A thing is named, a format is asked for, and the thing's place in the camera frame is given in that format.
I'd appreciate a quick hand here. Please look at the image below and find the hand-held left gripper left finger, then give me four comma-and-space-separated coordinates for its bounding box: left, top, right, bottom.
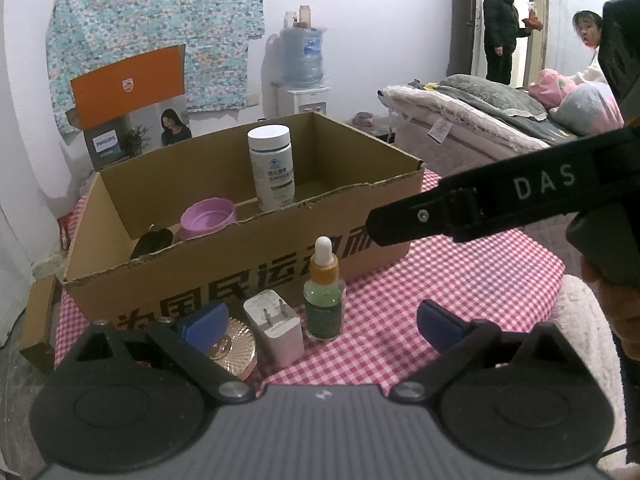
75, 301, 253, 403

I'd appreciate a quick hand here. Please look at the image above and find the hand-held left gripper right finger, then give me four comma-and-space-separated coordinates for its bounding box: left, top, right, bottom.
390, 299, 583, 403

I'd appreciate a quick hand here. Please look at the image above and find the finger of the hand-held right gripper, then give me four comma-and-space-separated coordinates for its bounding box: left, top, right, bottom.
366, 127, 640, 247

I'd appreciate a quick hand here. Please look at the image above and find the purple plastic lid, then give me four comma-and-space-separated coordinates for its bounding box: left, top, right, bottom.
180, 198, 239, 241

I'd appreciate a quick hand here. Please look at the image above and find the brown cardboard box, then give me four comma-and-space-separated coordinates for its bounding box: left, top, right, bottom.
61, 111, 426, 331

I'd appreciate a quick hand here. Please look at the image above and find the white supplement bottle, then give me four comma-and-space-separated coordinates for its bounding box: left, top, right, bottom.
247, 124, 296, 213

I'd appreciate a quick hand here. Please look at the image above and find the person's right hand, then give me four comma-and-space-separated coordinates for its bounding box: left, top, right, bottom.
582, 260, 640, 351

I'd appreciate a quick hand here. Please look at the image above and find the gold ribbed lid jar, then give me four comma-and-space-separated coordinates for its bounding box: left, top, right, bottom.
207, 317, 259, 381

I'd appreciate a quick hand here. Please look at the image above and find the pink checked tablecloth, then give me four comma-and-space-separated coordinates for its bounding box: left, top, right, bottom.
54, 170, 566, 396

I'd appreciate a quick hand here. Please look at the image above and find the white plug charger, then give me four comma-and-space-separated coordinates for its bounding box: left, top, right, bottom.
243, 294, 305, 368

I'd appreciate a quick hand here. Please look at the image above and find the small black object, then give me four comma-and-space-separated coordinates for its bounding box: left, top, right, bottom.
131, 226, 174, 261

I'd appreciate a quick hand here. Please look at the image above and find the grey blanket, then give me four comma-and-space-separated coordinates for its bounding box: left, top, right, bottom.
437, 74, 581, 143

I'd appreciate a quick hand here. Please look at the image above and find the green dropper bottle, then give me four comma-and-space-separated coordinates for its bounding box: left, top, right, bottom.
303, 236, 347, 343

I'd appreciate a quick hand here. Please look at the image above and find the pink plush pillow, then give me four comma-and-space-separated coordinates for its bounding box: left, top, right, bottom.
529, 67, 581, 109

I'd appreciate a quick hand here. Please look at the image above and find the pink grey bundled quilt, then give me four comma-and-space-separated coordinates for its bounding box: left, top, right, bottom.
550, 82, 626, 137

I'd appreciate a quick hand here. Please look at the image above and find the flat cardboard piece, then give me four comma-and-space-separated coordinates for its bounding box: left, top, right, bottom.
20, 274, 63, 376

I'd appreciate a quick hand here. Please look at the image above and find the red stool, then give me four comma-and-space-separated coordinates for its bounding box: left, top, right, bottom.
57, 210, 76, 252

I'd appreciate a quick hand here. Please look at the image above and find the grey door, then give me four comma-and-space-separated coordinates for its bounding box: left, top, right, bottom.
450, 0, 482, 78

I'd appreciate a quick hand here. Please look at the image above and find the white water dispenser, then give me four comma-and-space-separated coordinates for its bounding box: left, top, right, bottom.
271, 81, 331, 117

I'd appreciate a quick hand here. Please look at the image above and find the blue water jug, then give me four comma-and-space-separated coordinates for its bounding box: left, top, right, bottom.
278, 25, 326, 87

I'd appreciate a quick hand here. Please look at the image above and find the orange appliance box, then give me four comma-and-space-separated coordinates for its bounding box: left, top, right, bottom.
70, 44, 193, 171

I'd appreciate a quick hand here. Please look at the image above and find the floral wall cloth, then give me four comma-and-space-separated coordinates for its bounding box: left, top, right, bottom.
46, 0, 266, 133

